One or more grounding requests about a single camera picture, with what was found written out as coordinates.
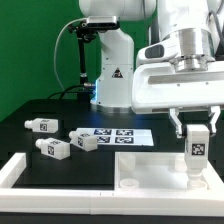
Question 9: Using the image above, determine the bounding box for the white U-shaped obstacle fence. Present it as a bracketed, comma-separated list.
[0, 153, 224, 217]

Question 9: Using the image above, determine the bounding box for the white sheet with tags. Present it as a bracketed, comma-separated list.
[77, 128, 154, 146]

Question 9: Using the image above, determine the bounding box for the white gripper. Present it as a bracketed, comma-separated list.
[131, 61, 224, 140]

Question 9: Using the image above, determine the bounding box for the white square tabletop part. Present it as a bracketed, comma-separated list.
[113, 151, 224, 192]

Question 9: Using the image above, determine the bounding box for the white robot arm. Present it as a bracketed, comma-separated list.
[79, 0, 224, 137]

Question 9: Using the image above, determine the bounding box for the black camera stand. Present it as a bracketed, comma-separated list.
[69, 22, 97, 102]

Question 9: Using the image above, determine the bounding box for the grey cable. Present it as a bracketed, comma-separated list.
[53, 17, 88, 92]

